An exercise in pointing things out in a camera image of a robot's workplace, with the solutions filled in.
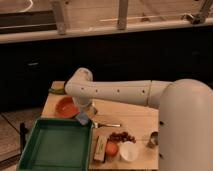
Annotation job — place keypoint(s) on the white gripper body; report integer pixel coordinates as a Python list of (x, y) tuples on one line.
[(90, 110)]

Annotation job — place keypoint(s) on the blue sponge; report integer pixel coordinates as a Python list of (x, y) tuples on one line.
[(82, 118)]

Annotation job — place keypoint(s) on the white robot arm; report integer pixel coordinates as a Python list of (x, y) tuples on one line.
[(185, 112)]

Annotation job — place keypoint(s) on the green plastic tray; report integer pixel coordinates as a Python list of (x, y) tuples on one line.
[(57, 145)]

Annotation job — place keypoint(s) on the metal fork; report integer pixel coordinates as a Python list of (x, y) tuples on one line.
[(98, 125)]

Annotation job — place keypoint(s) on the orange bowl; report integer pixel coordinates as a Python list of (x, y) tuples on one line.
[(65, 108)]

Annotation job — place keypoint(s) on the wooden rectangular block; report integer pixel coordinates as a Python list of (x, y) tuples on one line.
[(100, 147)]

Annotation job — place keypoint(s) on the green vegetable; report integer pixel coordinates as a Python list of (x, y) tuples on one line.
[(57, 91)]

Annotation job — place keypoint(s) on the bunch of red grapes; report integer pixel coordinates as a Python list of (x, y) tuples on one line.
[(122, 137)]

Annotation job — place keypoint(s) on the orange fruit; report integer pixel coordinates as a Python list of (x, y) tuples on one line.
[(111, 148)]

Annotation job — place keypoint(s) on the steel cup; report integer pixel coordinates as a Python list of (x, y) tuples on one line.
[(153, 141)]

